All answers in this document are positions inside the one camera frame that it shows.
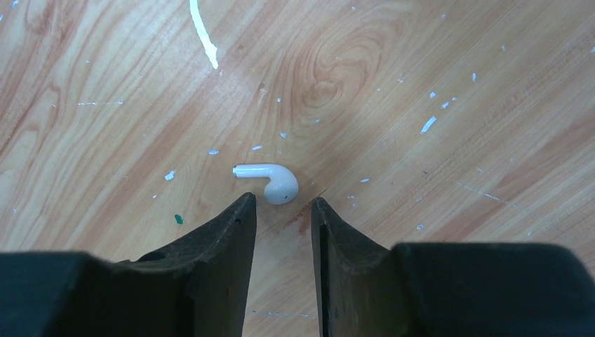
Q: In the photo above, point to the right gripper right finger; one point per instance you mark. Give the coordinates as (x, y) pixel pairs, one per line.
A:
(445, 289)

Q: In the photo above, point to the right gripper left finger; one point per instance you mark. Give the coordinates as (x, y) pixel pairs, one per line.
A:
(196, 285)

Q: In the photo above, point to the white earbud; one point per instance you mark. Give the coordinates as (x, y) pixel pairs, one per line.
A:
(282, 187)

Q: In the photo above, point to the white plastic scrap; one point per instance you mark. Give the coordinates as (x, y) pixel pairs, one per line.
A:
(210, 49)

